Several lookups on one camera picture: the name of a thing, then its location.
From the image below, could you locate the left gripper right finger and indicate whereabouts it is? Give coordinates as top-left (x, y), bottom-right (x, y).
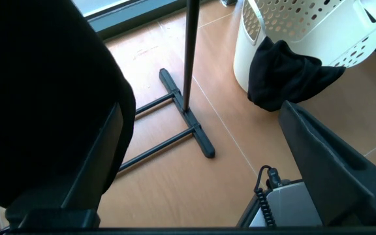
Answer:
top-left (278, 100), bottom-right (376, 228)

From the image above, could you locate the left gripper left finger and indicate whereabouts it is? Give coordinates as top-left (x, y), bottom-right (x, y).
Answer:
top-left (5, 102), bottom-right (124, 229)

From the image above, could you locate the black knitted garment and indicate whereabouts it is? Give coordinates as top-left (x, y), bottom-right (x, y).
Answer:
top-left (0, 0), bottom-right (136, 208)

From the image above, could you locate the heap of clothes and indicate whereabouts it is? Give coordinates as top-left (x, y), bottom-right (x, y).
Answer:
top-left (247, 36), bottom-right (347, 113)

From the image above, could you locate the white laundry basket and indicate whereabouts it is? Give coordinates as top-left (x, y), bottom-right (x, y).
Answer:
top-left (232, 0), bottom-right (376, 93)

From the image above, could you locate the black clothes rack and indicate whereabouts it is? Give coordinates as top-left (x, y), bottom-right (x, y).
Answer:
top-left (117, 0), bottom-right (216, 173)

